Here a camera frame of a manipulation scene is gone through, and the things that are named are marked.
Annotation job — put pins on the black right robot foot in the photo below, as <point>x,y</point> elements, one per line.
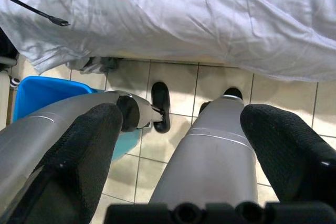
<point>233,92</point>

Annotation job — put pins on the silver left robot leg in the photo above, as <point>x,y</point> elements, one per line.
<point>39,124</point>

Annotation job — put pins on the crumpled grey cloth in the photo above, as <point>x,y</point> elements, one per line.
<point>92,65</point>

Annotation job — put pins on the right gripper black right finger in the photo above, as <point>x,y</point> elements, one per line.
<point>288,155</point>

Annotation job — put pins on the silver right robot leg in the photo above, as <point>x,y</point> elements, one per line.
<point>218,150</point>

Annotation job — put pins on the grey duvet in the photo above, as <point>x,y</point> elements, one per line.
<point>183,19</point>

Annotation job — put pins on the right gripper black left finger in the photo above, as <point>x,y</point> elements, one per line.
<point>78,155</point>

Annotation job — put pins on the black and white striped sock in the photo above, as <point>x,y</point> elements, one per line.
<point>14,82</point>

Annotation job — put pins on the silver robot leg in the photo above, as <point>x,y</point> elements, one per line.
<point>218,150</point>
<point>39,124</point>

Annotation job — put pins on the blue plastic bin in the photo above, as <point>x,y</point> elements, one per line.
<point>52,90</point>

